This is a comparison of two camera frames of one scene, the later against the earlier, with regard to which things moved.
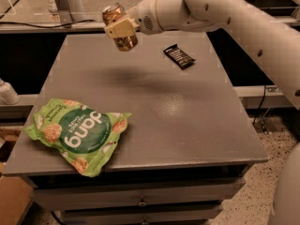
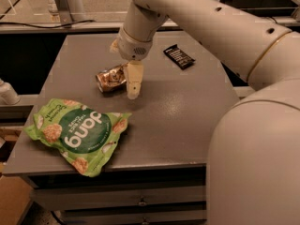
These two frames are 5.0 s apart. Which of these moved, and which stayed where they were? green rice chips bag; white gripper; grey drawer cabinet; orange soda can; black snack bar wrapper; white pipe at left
Moved: orange soda can; white gripper
Stayed: grey drawer cabinet; black snack bar wrapper; white pipe at left; green rice chips bag
